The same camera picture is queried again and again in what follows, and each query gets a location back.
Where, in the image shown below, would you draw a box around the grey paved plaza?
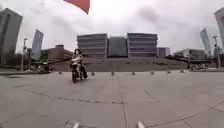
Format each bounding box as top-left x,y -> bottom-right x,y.
0,69 -> 224,128

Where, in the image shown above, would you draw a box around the scooter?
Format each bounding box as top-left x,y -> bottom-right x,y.
69,59 -> 84,84

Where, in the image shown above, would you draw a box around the red flag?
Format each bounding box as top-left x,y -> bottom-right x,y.
63,0 -> 91,15

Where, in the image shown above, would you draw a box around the raised stone steps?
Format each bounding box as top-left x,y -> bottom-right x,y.
49,57 -> 189,73

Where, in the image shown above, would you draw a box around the glass tower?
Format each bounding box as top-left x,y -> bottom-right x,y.
31,28 -> 45,61
199,27 -> 212,58

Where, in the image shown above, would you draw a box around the low pale building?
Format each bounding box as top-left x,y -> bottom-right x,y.
173,48 -> 207,60

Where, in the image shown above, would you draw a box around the row of bollards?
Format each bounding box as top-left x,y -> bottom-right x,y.
58,69 -> 186,76

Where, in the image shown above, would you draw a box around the grey striped building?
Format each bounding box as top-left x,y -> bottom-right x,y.
76,32 -> 159,60

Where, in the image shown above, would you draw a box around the robot's own part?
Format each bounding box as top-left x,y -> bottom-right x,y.
71,122 -> 81,128

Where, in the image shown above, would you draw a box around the lamp pole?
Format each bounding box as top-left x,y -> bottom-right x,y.
212,35 -> 222,69
20,36 -> 29,72

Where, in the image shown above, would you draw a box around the low brown building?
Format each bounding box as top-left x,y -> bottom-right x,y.
41,44 -> 74,62

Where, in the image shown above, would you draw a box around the person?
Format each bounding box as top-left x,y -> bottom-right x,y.
71,48 -> 88,80

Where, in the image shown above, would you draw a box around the small grey building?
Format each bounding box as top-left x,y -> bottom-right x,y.
157,46 -> 171,59

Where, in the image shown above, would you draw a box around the dark grey tall building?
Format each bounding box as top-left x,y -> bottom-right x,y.
0,7 -> 24,66

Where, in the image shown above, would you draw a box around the grey windowed building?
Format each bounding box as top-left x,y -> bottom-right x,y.
214,7 -> 224,48

